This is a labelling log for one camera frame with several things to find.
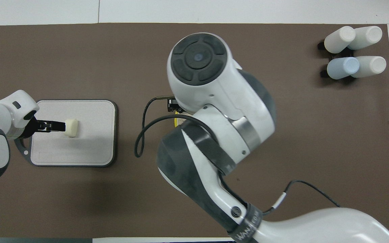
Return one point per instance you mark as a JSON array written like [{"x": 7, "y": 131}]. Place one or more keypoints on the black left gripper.
[{"x": 30, "y": 130}]

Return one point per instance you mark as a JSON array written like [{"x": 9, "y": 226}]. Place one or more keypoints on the white steamed bun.
[{"x": 71, "y": 128}]

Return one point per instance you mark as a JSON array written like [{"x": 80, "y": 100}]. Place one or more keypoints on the light blue plastic bottle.
[{"x": 343, "y": 67}]

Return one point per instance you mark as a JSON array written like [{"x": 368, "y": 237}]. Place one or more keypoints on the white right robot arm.
[{"x": 208, "y": 87}]

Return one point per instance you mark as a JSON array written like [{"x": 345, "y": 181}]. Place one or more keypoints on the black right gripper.
[{"x": 173, "y": 104}]

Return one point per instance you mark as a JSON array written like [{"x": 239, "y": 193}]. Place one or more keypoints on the brown table mat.
[{"x": 316, "y": 135}]

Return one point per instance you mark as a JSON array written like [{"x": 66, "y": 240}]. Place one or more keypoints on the black bottle rack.
[{"x": 346, "y": 54}]

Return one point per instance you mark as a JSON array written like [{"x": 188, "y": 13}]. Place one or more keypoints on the white plastic bottle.
[
  {"x": 368, "y": 35},
  {"x": 339, "y": 39},
  {"x": 371, "y": 65}
]

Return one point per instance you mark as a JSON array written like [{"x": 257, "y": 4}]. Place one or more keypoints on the grey cutting board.
[{"x": 86, "y": 141}]

